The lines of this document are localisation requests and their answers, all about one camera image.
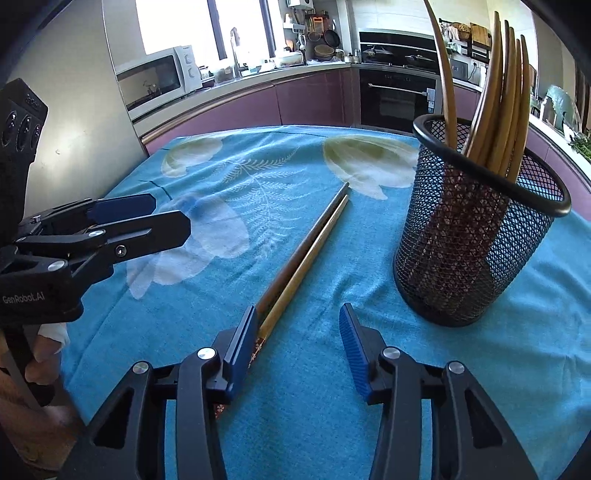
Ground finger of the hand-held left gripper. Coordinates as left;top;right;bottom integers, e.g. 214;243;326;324
18;194;157;241
16;211;191;284

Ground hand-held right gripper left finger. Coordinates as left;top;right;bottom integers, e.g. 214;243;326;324
58;305;258;480

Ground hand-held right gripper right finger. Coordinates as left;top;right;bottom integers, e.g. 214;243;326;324
338;303;539;480

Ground light bamboo chopstick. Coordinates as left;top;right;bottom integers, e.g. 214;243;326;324
215;195;349;418

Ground black mesh utensil holder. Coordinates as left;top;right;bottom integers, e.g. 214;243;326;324
392;113;572;328

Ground bunch of bamboo chopsticks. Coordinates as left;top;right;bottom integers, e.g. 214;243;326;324
422;0;533;181

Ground person's left hand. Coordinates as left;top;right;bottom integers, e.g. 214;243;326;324
25;322;71;370

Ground blue floral tablecloth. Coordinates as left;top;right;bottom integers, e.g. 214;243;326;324
60;124;591;480

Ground grey refrigerator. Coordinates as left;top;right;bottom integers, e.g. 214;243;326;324
18;0;148;222

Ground white toaster oven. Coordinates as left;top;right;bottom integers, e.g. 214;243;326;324
115;46;204;123

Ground kitchen window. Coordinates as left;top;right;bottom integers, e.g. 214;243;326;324
136;0;273;61

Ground steel sink faucet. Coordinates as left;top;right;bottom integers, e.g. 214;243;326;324
229;28;243;79

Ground black built-in oven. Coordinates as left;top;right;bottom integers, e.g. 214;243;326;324
358;69;439;134

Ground black range hood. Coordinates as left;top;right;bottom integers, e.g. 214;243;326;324
359;30;439;51

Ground silver toaster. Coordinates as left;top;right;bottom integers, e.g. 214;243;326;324
450;56;472;83

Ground green leafy vegetables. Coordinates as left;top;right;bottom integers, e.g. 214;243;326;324
570;134;591;162

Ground mint green appliance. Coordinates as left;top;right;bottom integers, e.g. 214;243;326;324
538;84;580;137

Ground black wall rack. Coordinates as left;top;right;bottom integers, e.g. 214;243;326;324
438;18;492;52

